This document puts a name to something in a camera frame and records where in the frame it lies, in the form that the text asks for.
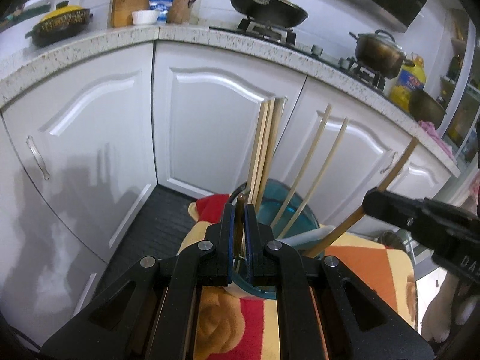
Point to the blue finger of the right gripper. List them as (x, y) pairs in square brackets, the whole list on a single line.
[(395, 209)]

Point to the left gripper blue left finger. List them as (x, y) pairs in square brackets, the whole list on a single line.
[(220, 259)]

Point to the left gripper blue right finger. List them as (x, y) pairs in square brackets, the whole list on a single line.
[(260, 268)]

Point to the white ceramic spoon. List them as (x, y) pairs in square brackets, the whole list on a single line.
[(306, 240)]

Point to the metal spoon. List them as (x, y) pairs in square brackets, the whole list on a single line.
[(242, 189)]

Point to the right gloved hand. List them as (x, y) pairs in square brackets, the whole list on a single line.
[(445, 308)]

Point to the teal rimmed floral utensil holder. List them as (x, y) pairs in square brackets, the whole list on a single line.
[(275, 194)]

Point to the yellow orange patterned table mat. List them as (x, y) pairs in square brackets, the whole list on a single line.
[(235, 326)]

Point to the pink cloth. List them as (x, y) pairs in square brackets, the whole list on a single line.
[(430, 129)]

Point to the dark metal bowl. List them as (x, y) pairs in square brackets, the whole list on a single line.
[(422, 107)]

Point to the yellow oil bottle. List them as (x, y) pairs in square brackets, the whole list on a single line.
[(409, 79)]

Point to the steel stock pot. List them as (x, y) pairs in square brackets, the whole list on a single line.
[(380, 52)]

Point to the black wok with lid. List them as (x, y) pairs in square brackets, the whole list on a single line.
[(278, 13)]

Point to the small white bowl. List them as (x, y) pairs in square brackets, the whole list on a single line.
[(144, 17)]

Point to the yellow lid black casserole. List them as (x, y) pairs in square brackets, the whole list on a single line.
[(66, 21)]

